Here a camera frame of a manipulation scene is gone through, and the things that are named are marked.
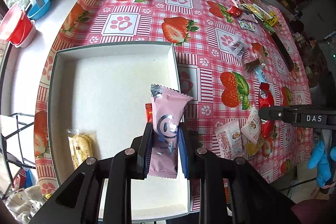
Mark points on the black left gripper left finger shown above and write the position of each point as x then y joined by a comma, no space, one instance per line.
99,191

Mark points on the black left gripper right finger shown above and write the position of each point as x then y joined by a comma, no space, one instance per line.
231,191

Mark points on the white cranberry crispy packet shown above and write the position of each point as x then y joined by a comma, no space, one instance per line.
229,139

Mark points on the translucent white snack packet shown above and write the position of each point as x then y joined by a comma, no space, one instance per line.
238,47

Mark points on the pink snack packet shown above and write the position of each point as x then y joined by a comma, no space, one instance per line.
168,106
248,17

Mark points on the red foil snack packet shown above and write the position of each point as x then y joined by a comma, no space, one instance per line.
265,102

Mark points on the blue glove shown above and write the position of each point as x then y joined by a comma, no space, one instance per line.
320,160

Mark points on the yellow snack packet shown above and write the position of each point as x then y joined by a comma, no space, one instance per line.
252,149

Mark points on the yellow biscuit in clear wrapper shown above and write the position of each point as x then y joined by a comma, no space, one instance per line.
81,143

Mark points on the light blue snack packet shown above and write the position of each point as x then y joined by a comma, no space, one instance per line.
260,75

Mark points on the black metal rack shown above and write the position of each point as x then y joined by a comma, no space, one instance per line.
12,159

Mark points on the long black bar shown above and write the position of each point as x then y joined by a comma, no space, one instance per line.
282,49

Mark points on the brown bar in clear wrapper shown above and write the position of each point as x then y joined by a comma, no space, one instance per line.
250,66

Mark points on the strawberry checkered tablecloth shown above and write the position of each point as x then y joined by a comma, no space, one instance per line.
199,30

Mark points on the red square candy packet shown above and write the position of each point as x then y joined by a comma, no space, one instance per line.
149,113

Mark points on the green yellow snack packets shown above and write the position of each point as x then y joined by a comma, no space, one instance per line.
261,13

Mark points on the white cardboard box tray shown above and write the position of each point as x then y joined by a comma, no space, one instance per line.
104,88

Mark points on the hello kitty candy packet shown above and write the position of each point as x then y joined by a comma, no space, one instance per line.
246,25

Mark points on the red candy wrapper far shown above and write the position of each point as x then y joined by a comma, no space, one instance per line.
234,11

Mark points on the red plastic bucket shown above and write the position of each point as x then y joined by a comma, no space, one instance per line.
15,26

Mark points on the blue plastic basin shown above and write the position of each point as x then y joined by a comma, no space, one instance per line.
36,12

